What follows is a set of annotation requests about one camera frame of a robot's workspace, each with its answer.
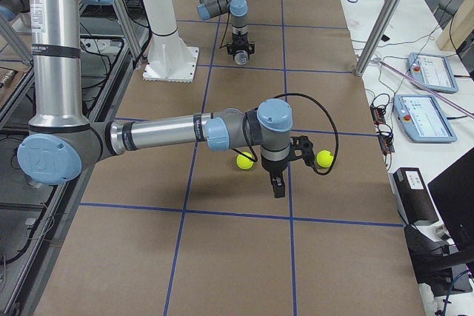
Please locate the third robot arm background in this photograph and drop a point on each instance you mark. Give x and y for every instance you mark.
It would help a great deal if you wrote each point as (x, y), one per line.
(12, 8)

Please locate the black computer monitor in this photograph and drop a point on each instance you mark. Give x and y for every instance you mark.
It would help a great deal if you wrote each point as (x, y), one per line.
(452, 193)

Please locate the black box with white label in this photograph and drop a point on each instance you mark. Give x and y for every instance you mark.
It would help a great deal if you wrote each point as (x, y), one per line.
(415, 199)

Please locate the white pedestal column with base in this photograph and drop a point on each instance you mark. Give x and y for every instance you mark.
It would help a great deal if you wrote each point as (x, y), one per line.
(168, 58)

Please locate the yellow tennis ball Roland Garros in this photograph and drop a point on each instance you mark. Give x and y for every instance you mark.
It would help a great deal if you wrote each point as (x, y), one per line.
(244, 162)

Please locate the near teach pendant tablet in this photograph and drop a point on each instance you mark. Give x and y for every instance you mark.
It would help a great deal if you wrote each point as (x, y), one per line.
(423, 120)

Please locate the far teach pendant tablet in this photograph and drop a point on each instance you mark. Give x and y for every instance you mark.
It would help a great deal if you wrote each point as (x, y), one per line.
(433, 71)

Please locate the teach pendant tablet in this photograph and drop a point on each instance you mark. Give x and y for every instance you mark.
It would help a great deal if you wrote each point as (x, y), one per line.
(423, 120)
(433, 71)

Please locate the yellow tennis ball Wilson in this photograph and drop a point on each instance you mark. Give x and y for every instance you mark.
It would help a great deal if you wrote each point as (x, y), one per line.
(324, 158)

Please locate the small black electronics board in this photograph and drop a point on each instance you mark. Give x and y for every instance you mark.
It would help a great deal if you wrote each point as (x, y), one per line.
(383, 130)

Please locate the clear tennis ball can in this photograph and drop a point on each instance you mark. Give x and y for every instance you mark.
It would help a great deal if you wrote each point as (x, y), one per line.
(241, 57)

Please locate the aluminium frame post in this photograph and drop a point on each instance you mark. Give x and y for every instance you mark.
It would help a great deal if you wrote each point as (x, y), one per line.
(374, 38)

